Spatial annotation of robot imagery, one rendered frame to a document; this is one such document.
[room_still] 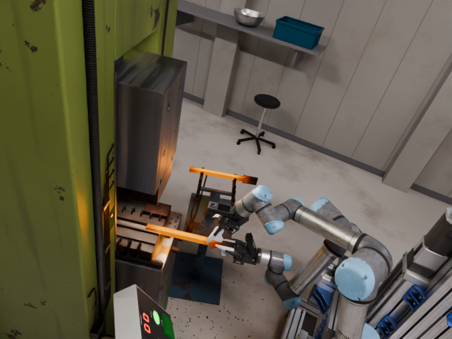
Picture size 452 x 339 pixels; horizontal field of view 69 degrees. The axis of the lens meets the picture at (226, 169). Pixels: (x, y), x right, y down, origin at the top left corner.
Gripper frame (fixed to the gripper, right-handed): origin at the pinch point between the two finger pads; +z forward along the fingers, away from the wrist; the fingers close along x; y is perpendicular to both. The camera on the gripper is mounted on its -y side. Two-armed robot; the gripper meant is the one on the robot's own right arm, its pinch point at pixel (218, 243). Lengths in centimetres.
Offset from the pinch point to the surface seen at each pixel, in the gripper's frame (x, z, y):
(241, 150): 242, -9, 102
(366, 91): 280, -135, 8
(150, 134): -17, 30, -62
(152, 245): -8.1, 28.9, 2.1
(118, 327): -56, 25, -17
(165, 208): 16.4, 30.1, 2.2
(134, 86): -17, 36, -76
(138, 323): -55, 19, -20
